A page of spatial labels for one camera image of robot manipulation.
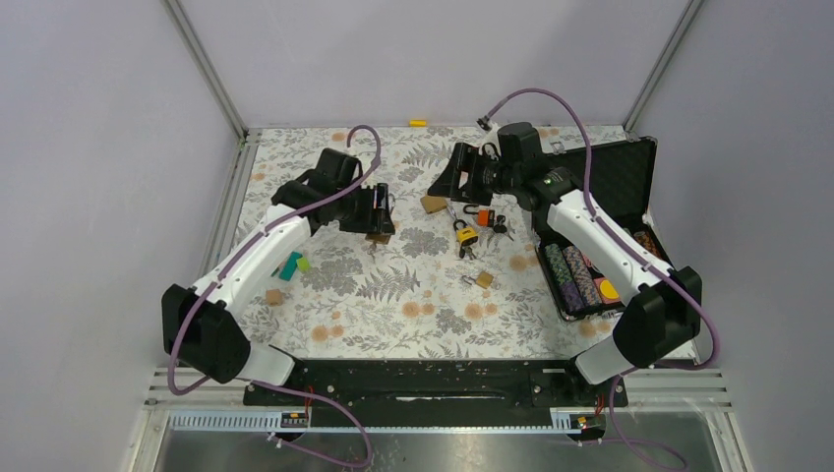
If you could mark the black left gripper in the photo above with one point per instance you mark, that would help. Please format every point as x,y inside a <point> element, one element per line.
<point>377,218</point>

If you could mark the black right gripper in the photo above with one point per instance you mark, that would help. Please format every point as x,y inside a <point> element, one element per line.
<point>466,158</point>

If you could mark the large brass padlock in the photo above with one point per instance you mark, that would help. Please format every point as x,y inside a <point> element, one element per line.
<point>375,242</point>

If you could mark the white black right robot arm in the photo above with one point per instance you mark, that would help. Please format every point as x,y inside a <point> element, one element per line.
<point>661,302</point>

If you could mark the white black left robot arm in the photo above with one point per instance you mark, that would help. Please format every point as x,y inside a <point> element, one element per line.
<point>199,325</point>

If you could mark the orange padlock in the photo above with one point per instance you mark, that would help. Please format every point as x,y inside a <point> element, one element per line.
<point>483,216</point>

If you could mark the yellow black padlock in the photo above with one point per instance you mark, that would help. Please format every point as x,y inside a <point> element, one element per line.
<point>466,237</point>

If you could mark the black keys bunch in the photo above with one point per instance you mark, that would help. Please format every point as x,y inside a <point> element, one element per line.
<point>500,228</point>

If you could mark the teal long block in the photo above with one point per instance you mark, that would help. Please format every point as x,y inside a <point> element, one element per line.
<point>288,269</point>

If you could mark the small brass padlock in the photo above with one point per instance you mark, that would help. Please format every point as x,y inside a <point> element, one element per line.
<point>483,279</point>

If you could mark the floral patterned mat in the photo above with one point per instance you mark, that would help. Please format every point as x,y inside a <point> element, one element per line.
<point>409,300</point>

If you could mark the wooden cube block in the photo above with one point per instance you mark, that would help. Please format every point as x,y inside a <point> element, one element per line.
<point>274,297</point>

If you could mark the black poker chip case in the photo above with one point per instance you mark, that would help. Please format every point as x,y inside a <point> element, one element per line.
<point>621,181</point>

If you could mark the yellow poker chip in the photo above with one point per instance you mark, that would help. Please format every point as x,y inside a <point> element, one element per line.
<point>607,291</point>

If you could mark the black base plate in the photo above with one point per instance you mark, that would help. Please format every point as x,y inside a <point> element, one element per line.
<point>448,388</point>

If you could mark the white slotted cable duct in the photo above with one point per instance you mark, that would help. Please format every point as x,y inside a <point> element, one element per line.
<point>546,421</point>

